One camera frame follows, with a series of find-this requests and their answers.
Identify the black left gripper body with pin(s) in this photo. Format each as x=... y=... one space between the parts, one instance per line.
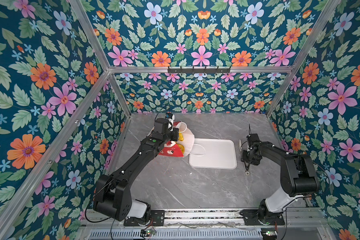
x=171 y=135

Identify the orange brown croissant bread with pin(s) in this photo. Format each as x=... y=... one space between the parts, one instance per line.
x=180 y=150

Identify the metal food tongs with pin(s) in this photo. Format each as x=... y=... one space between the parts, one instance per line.
x=244 y=157

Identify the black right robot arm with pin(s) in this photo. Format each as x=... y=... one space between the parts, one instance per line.
x=298 y=177

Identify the white plastic tray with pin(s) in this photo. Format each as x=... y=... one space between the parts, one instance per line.
x=213 y=154

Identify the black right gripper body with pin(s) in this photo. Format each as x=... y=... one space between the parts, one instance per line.
x=247 y=156

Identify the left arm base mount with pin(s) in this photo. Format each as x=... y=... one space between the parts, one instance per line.
x=151 y=218

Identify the striped yellow bread roll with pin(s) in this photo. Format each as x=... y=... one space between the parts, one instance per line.
x=181 y=137

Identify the black hook rail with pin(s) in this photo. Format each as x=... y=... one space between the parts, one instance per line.
x=198 y=70

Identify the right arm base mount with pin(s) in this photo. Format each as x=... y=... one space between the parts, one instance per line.
x=258 y=217

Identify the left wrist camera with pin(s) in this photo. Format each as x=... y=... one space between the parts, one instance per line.
x=170 y=117

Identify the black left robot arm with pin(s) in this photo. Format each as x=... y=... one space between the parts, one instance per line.
x=113 y=195

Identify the red white paper bag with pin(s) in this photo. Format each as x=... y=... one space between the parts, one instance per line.
x=191 y=148

